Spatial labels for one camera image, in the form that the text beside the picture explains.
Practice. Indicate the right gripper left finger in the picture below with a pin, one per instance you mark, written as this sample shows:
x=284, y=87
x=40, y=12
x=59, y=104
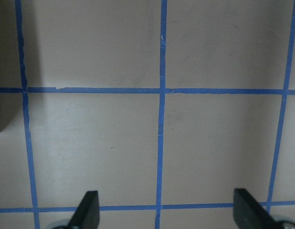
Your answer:
x=87, y=214

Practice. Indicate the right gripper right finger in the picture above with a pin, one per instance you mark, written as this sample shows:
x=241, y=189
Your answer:
x=248, y=213

